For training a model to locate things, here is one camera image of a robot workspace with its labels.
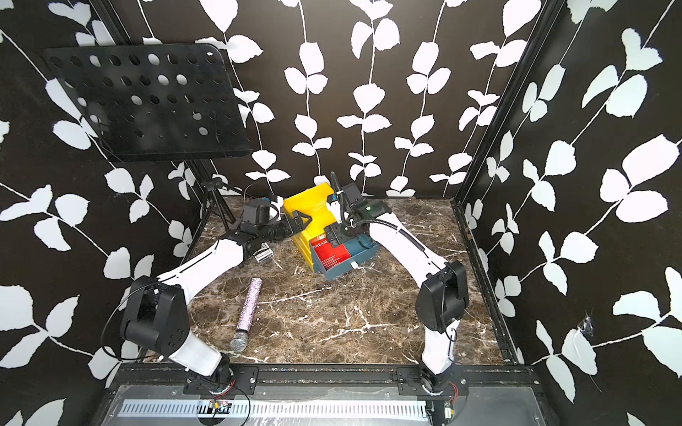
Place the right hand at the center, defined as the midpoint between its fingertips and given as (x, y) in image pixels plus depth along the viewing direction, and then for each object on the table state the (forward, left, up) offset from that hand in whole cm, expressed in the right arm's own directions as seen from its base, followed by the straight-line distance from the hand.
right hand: (335, 228), depth 85 cm
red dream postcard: (-8, +1, -5) cm, 9 cm away
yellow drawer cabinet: (+4, +9, +2) cm, 10 cm away
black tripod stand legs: (+11, +42, +8) cm, 44 cm away
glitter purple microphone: (-31, +29, -17) cm, 45 cm away
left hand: (+3, +10, +1) cm, 10 cm away
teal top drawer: (-9, -8, +1) cm, 12 cm away
